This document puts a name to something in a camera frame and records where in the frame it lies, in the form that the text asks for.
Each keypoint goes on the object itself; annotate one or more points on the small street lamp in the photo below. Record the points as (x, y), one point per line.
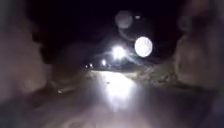
(90, 65)
(103, 62)

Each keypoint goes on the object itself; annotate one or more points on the bright street lamp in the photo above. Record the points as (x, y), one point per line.
(118, 52)

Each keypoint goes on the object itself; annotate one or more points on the grey paved path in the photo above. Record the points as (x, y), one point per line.
(113, 100)

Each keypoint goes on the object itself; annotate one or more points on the grassy bank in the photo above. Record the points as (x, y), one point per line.
(156, 75)

